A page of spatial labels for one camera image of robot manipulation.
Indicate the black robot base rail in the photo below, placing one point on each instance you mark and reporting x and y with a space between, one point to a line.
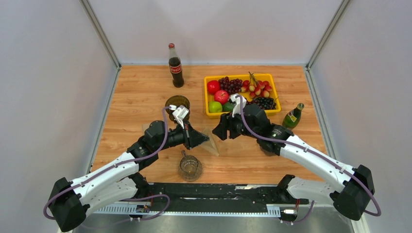
209 199

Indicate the ribbed glass mug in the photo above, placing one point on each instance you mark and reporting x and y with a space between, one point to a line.
190 168

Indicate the cola glass bottle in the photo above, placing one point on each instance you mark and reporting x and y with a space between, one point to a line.
175 66

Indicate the red apple far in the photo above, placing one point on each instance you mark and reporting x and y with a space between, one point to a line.
213 86

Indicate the light green apple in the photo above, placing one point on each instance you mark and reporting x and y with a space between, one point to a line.
215 107

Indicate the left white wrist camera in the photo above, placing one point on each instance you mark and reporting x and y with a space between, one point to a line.
179 113

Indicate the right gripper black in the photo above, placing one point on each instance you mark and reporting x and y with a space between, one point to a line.
226 123

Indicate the dark grape bunch near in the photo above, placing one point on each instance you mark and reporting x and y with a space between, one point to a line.
264 103

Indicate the red apple near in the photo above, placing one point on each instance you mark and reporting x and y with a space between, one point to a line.
222 97

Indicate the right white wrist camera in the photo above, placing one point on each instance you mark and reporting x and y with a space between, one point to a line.
239 102

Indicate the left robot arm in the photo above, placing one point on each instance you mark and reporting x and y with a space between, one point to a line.
71 202

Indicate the dark green lime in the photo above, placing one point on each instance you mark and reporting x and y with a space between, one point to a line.
228 107

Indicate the red grape bunch far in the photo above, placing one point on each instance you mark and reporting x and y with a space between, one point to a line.
230 86

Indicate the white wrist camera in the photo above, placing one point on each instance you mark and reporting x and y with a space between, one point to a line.
239 102
179 113

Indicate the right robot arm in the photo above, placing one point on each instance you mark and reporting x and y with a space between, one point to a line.
349 189

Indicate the yellow plastic fruit tray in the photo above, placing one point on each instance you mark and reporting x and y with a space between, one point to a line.
209 97

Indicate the red apple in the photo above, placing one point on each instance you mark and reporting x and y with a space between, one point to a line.
222 97
213 86

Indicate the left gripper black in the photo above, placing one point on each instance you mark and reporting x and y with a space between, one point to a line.
192 137

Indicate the green glass bottle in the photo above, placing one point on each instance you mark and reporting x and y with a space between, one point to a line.
292 118

